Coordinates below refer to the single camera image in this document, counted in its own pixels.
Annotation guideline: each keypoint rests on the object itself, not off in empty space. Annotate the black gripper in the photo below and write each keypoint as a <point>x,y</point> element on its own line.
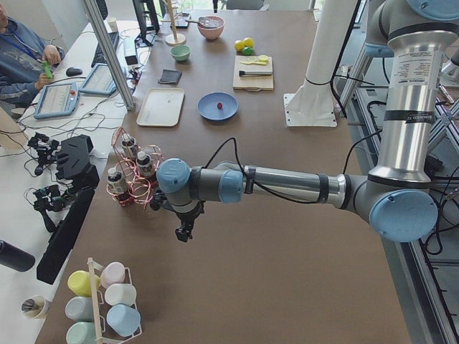
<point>186,218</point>

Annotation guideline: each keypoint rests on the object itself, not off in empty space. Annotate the blue round plate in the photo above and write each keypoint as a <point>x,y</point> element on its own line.
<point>207,106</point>

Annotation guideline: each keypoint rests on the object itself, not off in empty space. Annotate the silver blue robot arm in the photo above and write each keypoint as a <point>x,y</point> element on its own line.
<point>393,197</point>

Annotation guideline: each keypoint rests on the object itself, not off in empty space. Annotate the dark drink bottle white cap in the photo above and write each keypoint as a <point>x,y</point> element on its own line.
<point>118,187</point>

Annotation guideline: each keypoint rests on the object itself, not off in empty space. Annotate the pink cup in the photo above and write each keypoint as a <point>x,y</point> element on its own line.
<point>113,273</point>

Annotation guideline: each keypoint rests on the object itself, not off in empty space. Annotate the white cup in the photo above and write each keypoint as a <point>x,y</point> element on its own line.
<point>121,294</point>

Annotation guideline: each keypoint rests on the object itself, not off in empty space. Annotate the blue cup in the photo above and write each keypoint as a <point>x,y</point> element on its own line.
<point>124,320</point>

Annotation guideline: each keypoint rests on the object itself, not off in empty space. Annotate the yellow cup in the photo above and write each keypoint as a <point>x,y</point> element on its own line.
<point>79,283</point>

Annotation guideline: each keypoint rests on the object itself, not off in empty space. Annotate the black bar device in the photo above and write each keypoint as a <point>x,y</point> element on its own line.
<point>64,238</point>

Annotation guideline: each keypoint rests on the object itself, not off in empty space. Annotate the cream rabbit tray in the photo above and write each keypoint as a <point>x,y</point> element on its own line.
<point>161,107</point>

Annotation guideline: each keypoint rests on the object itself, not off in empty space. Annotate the grey cup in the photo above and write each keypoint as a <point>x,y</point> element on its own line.
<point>80,309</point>

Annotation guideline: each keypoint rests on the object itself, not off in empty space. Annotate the mint green cup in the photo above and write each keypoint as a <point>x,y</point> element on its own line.
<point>81,333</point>

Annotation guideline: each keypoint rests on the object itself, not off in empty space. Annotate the grey folded cloth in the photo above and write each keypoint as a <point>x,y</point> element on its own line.
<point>170,77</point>

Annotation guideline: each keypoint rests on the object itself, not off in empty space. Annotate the wooden cutting board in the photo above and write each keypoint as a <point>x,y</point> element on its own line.
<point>252,83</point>

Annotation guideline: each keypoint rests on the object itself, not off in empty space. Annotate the paper cup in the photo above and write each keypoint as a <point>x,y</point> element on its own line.
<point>35,307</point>

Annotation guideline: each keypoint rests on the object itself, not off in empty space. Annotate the steel muddler black tip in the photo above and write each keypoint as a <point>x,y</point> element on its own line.
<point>245,73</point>

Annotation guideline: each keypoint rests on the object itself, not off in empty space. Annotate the blue teach pendant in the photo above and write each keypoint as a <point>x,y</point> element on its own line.
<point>57,101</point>
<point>99,82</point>

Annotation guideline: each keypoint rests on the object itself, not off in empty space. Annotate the black thermos bottle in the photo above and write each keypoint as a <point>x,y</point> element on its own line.
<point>15,258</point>

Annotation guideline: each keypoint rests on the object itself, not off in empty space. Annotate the green bowl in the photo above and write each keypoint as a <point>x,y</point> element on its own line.
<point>180,52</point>

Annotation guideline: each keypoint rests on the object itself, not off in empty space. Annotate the yellow plastic knife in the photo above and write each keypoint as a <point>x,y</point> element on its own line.
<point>253,62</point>

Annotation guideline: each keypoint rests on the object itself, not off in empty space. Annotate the green lime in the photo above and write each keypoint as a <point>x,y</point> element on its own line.
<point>247,51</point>

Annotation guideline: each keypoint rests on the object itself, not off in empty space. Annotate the wooden cup tree stand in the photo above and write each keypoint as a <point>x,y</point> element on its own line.
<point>174,38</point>

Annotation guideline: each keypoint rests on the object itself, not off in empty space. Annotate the yellow lemon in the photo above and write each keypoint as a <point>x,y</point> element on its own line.
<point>248,42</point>
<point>239,45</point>

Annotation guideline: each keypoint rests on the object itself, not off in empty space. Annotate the black computer mouse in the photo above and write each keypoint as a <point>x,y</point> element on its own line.
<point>73,71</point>

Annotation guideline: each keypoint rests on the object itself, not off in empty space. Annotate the pink bowl with ice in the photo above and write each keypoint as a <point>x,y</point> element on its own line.
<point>210,27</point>

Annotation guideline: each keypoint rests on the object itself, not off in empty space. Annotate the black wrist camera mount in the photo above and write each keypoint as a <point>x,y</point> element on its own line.
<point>160,201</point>

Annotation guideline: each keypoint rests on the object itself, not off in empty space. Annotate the copper wire bottle rack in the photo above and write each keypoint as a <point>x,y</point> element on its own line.
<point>141,189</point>

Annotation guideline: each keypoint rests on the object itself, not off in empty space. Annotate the white wire cup rack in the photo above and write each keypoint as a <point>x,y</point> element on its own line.
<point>103,332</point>

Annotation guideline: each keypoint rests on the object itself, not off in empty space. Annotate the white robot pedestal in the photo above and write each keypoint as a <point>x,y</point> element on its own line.
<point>312,104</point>

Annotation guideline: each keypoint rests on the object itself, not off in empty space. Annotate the aluminium frame post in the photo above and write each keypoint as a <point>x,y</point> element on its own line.
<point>95,18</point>

